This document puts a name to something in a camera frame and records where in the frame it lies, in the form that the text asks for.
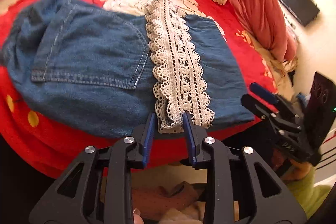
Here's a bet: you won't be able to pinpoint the blue denim lace-trimmed pants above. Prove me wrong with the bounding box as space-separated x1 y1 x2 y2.
1 0 253 138

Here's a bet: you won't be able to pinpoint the left hand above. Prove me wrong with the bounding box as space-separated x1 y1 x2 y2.
133 208 144 224

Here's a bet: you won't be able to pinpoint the red floral blanket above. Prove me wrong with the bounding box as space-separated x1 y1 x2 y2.
1 0 277 178

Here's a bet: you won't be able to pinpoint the black camera box right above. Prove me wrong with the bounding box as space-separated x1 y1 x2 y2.
303 72 335 150

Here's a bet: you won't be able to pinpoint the black wall television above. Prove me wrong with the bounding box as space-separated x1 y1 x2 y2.
279 0 320 27

